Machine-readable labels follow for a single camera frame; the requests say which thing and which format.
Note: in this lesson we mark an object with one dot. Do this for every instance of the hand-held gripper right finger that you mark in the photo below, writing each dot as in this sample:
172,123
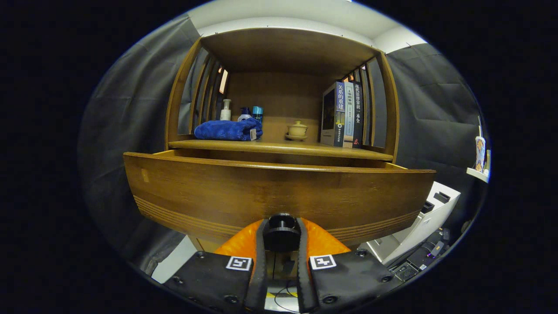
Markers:
306,279

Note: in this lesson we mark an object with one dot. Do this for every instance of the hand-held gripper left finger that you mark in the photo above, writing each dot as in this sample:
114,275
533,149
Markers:
257,279

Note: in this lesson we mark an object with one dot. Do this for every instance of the wooden drawer with black knob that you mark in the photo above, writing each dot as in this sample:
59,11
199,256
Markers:
261,192

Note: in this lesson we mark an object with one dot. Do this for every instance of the wooden countertop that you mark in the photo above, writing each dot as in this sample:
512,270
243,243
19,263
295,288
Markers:
279,147

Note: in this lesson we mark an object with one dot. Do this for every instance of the wooden cabinet with slatted hutch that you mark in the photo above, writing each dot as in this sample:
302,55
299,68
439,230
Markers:
283,52

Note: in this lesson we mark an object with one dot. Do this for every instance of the black electronic devices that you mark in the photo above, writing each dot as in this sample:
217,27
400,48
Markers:
425,255

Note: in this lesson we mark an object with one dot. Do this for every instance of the white computer case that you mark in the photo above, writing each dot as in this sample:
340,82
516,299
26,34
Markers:
418,226

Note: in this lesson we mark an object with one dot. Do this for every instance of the beige saucer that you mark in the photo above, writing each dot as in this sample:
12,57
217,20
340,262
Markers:
296,138

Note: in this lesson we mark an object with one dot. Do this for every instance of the beige lidded teacup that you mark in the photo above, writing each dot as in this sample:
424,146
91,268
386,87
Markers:
298,129

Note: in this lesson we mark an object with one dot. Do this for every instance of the folded blue towel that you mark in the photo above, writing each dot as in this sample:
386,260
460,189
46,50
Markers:
226,130

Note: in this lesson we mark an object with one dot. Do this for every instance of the white bottle with blue cap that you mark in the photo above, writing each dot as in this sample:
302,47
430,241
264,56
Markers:
244,116

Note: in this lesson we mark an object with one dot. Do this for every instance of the dark blue thick book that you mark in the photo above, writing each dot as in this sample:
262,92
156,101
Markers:
333,117

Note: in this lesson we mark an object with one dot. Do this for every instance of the blue can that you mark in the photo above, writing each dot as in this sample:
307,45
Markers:
258,112

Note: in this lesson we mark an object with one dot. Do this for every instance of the pale thin book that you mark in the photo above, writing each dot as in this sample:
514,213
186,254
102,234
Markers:
348,117

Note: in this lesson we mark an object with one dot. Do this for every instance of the white pump bottle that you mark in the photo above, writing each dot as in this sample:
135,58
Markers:
225,113

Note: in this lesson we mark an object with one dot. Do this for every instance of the black book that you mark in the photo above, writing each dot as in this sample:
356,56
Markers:
358,117

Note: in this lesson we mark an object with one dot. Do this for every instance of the patterned paper cup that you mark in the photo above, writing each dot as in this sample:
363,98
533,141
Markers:
480,152

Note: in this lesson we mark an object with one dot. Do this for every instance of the white wall shelf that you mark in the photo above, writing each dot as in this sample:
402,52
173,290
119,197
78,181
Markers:
477,174

